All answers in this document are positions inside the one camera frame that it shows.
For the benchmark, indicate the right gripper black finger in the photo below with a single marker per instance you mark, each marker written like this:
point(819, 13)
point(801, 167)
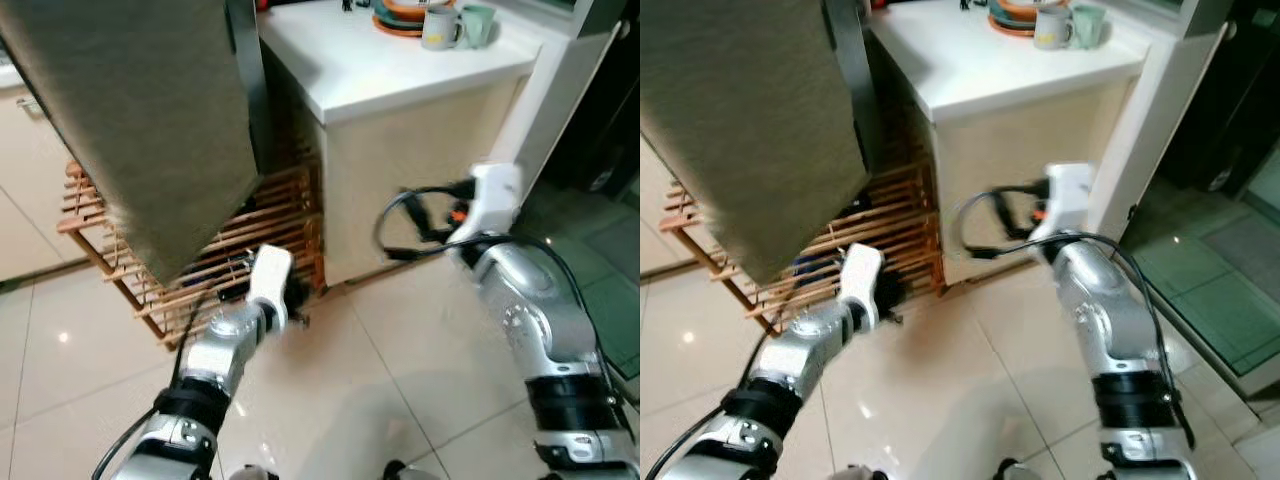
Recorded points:
point(1004, 206)
point(425, 206)
point(1006, 235)
point(427, 234)

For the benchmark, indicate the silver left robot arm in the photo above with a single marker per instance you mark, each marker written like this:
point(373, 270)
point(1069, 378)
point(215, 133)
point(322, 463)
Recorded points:
point(225, 345)
point(810, 350)

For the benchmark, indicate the white topped cream cabinet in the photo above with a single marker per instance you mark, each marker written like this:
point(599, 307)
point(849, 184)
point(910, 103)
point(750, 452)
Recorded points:
point(1010, 170)
point(400, 170)

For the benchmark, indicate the wooden slatted rack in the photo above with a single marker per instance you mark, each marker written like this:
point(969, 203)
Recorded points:
point(300, 215)
point(915, 215)

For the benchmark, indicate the green glass sliding door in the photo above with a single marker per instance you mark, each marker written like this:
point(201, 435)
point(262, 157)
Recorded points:
point(610, 300)
point(1220, 280)

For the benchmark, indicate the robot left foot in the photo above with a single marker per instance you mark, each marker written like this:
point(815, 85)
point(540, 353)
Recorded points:
point(868, 473)
point(254, 473)

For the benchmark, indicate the grey mug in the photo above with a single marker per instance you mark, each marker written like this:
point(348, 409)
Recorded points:
point(1050, 30)
point(438, 30)

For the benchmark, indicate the stack of coloured plates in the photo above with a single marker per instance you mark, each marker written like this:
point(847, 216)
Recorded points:
point(1010, 18)
point(395, 18)

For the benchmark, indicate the green mug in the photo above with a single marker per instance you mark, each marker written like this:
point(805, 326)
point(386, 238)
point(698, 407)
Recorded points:
point(480, 25)
point(1090, 25)

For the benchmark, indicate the beige hanging cloth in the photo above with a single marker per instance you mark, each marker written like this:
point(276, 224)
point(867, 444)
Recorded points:
point(130, 120)
point(750, 120)

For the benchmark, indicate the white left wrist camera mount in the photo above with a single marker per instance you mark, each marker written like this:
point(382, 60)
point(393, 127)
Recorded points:
point(865, 268)
point(270, 270)

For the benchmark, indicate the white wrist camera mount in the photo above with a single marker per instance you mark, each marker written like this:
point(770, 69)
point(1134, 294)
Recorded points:
point(1068, 195)
point(865, 268)
point(270, 270)
point(495, 195)

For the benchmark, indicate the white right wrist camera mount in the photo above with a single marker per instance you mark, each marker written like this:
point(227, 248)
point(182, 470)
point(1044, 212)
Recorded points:
point(1068, 195)
point(495, 195)

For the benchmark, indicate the white door frame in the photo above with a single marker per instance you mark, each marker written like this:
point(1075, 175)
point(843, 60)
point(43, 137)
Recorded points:
point(560, 100)
point(1160, 110)

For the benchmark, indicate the black upright post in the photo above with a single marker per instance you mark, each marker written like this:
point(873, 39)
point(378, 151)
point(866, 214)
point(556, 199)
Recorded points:
point(850, 70)
point(250, 80)

